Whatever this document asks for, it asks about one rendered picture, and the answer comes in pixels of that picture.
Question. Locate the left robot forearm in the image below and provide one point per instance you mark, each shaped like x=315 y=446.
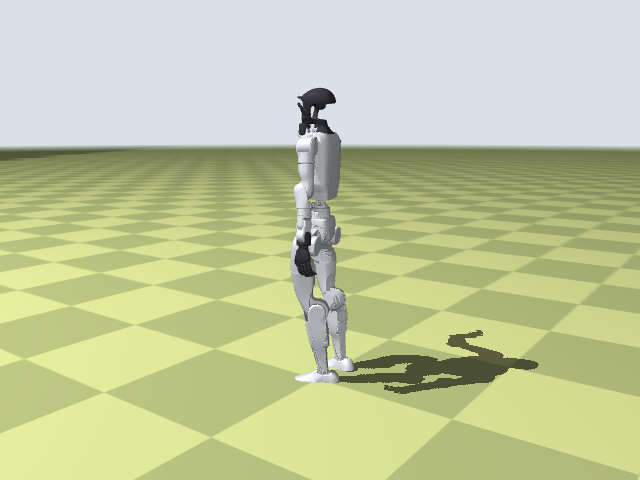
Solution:
x=304 y=207

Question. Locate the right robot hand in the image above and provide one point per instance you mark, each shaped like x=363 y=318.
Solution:
x=304 y=124

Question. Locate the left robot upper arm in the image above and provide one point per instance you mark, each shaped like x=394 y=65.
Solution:
x=306 y=149

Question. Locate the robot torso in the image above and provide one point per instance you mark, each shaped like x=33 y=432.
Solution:
x=326 y=182

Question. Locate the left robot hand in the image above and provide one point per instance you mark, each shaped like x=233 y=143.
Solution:
x=302 y=257

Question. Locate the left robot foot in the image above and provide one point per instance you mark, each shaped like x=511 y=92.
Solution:
x=314 y=377

